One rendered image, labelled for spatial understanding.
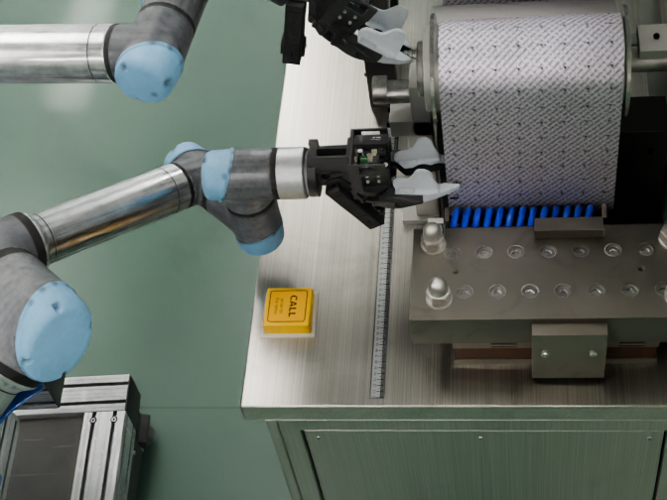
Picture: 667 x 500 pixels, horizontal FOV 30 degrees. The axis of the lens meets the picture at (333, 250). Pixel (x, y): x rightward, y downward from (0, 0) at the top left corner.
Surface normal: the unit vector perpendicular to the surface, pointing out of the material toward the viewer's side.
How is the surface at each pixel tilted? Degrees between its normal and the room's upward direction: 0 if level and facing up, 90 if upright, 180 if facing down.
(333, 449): 90
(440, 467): 90
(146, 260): 0
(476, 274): 0
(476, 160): 90
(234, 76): 0
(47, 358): 87
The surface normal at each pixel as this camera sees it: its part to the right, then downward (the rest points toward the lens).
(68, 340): 0.77, 0.40
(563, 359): -0.07, 0.80
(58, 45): -0.26, -0.08
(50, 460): -0.13, -0.61
